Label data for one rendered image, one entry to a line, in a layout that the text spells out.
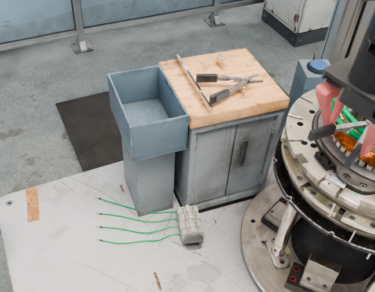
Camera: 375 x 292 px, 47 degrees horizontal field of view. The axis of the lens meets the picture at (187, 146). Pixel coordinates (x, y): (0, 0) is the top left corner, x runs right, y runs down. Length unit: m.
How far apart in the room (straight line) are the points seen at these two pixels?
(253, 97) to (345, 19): 0.40
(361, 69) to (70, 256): 0.65
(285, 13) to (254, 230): 2.42
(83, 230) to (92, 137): 1.38
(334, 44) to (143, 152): 0.60
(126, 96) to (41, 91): 1.80
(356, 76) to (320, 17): 2.65
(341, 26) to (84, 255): 0.79
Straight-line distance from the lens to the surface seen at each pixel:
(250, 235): 0.94
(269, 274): 0.89
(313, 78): 0.98
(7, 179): 2.21
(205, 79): 0.82
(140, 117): 0.89
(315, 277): 0.87
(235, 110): 0.79
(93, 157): 2.20
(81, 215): 0.99
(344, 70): 0.58
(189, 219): 0.92
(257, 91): 0.85
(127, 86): 0.90
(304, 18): 3.10
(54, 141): 2.34
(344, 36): 1.17
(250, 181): 0.99
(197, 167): 0.87
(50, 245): 0.96
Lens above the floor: 1.56
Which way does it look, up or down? 44 degrees down
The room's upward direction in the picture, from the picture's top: 4 degrees clockwise
